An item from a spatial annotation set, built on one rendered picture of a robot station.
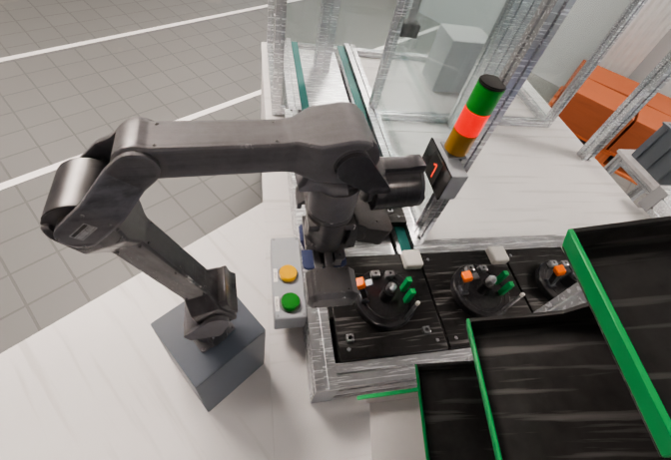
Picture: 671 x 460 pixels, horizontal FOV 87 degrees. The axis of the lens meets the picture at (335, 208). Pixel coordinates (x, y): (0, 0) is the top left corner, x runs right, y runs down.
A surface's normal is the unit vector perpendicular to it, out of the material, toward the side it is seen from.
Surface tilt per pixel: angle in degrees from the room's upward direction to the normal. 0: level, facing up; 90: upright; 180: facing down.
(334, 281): 1
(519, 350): 25
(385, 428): 45
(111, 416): 0
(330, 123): 11
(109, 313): 0
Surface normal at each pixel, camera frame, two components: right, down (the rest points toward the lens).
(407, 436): -0.58, -0.53
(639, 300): -0.26, -0.62
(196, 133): 0.15, -0.63
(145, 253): 0.23, 0.77
